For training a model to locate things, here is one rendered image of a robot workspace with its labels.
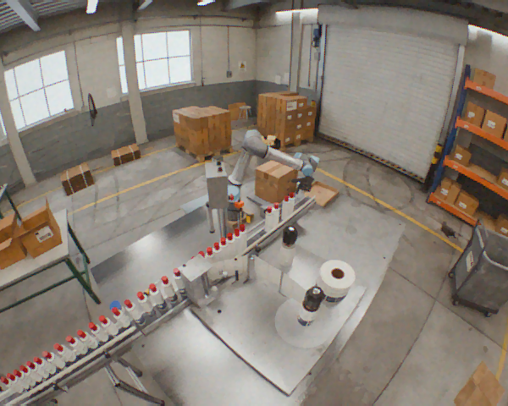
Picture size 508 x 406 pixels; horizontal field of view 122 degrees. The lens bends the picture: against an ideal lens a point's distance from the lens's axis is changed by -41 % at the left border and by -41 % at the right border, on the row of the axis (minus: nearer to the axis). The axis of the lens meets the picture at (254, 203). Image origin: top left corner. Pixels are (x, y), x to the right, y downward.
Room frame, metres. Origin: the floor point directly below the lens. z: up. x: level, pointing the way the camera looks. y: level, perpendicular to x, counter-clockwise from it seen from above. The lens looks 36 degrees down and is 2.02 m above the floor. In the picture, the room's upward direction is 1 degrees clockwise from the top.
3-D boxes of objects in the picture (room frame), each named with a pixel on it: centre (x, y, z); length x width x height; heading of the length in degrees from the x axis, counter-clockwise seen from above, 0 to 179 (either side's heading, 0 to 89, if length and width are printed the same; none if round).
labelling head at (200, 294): (0.70, 0.28, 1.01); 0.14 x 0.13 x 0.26; 138
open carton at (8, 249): (0.84, 2.25, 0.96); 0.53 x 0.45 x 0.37; 41
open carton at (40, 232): (1.07, 1.91, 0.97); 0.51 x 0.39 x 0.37; 45
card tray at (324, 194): (1.81, -0.61, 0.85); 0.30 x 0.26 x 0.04; 138
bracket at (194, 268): (0.69, 0.27, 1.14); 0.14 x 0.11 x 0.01; 138
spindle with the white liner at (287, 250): (0.94, -0.20, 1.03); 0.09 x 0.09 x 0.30
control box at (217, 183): (1.05, 0.19, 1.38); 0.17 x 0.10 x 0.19; 13
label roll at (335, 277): (0.74, -0.45, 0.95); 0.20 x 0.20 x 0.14
